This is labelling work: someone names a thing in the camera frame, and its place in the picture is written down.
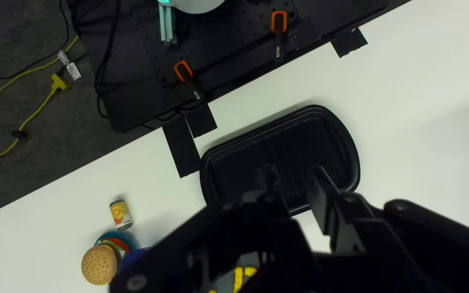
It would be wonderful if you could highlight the black baking tray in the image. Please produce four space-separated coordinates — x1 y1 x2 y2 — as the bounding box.
199 105 362 219

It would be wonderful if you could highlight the small teal toy plate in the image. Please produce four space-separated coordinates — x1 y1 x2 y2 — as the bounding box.
93 228 142 263

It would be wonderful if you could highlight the aluminium extrusion rail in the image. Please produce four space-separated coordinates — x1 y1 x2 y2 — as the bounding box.
158 0 178 48

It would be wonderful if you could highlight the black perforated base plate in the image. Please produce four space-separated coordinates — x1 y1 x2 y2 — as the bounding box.
74 0 411 136

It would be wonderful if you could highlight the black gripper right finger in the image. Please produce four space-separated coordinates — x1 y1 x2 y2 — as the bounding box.
313 165 401 258

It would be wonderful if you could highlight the white cable tag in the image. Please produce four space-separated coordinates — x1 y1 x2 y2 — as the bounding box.
56 49 84 84

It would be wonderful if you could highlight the orange handled black clamp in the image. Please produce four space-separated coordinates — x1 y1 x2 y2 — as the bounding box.
171 61 204 103
269 10 292 59

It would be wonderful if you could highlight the black table edge bracket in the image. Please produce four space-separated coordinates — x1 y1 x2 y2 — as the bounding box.
331 27 370 59
162 103 219 180

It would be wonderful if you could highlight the yellow floor cable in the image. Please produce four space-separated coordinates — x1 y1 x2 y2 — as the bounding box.
0 35 82 160

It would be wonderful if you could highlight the toy hamburger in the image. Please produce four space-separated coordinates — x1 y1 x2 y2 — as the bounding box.
80 243 121 287

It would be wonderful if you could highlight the black floor cable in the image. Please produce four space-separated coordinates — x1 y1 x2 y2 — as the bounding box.
57 0 126 121

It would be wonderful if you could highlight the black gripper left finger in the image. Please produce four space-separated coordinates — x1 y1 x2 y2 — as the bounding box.
220 162 308 258

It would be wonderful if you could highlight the small toy food can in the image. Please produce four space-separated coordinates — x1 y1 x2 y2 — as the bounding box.
108 199 134 230

